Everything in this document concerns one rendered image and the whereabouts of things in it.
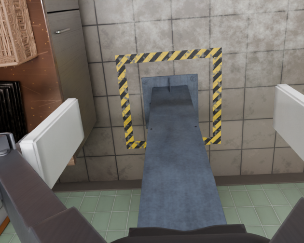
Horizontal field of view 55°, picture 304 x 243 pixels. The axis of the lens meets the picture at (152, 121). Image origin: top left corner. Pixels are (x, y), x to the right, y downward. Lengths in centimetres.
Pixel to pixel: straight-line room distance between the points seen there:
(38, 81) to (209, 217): 80
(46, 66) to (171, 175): 62
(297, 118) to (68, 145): 13
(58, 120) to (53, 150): 2
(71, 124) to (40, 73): 100
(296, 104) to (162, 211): 58
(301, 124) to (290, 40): 163
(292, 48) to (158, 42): 73
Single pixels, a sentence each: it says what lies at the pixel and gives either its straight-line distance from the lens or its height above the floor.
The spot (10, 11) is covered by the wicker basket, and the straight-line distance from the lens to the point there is 104.
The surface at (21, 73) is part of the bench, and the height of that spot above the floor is 58.
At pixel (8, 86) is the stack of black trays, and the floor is 67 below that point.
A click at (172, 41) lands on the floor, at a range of 165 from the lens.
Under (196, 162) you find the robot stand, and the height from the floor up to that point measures 86.
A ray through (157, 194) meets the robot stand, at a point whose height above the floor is 101.
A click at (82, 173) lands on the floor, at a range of 202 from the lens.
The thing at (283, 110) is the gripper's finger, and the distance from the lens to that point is 19.
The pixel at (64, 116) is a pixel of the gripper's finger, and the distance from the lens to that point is 18.
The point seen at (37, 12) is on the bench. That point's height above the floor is 58.
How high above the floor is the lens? 164
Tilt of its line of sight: 67 degrees down
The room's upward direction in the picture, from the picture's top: 175 degrees counter-clockwise
